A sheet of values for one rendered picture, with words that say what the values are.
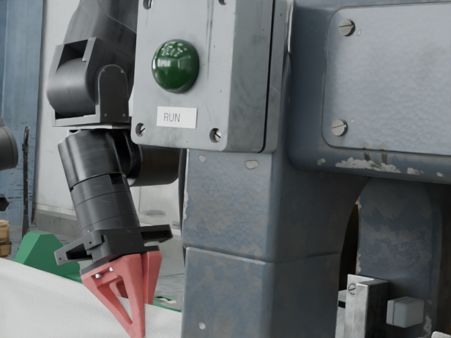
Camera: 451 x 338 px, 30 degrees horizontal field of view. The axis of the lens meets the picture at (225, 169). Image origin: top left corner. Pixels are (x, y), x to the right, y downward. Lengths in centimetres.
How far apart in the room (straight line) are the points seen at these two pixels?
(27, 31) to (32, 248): 353
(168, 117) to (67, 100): 37
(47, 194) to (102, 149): 836
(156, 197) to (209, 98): 748
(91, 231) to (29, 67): 834
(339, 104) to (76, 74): 40
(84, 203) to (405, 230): 31
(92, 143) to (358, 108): 41
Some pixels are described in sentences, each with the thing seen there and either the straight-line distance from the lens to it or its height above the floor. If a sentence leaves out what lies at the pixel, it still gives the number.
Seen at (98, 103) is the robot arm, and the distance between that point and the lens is 80.
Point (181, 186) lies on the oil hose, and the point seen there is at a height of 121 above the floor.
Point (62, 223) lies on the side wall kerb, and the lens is 893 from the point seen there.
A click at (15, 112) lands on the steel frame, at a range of 903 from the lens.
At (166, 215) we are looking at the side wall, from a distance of 784.
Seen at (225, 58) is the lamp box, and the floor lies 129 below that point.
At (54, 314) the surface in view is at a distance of 91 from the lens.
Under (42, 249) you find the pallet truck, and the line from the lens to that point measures 618.
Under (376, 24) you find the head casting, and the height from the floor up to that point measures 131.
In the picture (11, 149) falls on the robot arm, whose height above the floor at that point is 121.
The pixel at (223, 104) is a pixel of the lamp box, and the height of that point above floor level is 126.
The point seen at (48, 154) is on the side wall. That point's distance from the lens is 916.
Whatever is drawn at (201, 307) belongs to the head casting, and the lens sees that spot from 52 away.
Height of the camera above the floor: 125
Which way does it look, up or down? 3 degrees down
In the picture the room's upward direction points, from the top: 4 degrees clockwise
